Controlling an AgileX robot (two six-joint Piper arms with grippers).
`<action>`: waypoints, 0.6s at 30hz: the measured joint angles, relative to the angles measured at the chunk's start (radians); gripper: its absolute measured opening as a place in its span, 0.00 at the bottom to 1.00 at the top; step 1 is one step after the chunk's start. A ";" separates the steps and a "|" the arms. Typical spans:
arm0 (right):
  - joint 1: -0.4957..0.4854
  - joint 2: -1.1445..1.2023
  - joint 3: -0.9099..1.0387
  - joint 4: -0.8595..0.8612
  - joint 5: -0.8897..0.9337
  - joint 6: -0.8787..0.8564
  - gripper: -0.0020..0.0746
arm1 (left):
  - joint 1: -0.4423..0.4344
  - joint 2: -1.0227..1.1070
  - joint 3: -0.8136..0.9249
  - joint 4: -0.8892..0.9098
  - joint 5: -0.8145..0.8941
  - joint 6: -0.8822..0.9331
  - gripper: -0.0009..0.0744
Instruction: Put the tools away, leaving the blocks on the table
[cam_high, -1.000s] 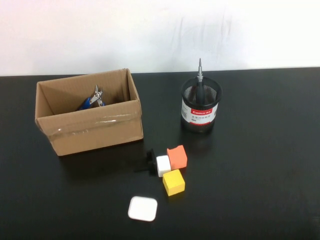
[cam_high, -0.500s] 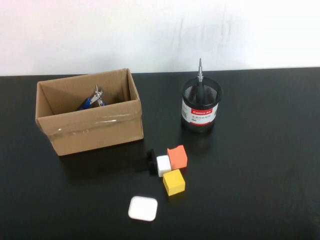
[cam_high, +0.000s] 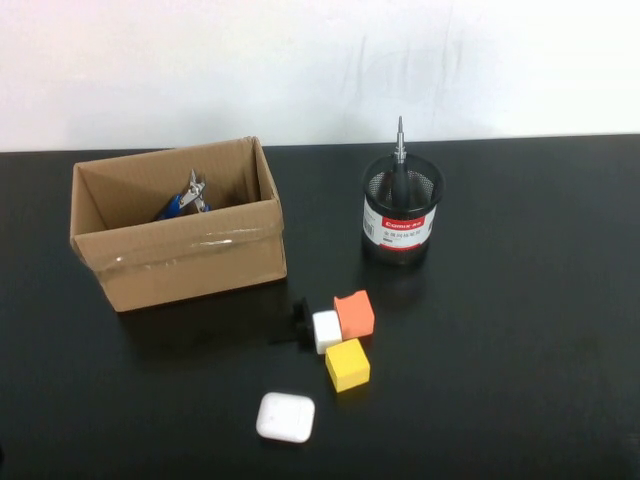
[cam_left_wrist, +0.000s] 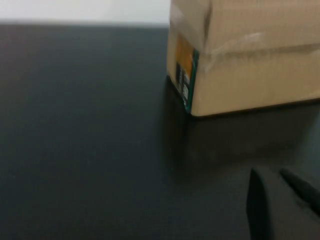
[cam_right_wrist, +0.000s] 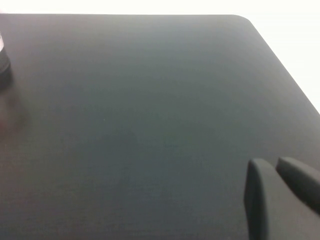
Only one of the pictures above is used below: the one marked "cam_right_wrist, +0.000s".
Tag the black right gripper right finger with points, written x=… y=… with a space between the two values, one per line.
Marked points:
x=302 y=182

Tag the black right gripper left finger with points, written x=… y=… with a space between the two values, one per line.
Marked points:
x=257 y=212

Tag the black mesh pen holder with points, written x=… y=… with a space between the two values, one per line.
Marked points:
x=3 y=62

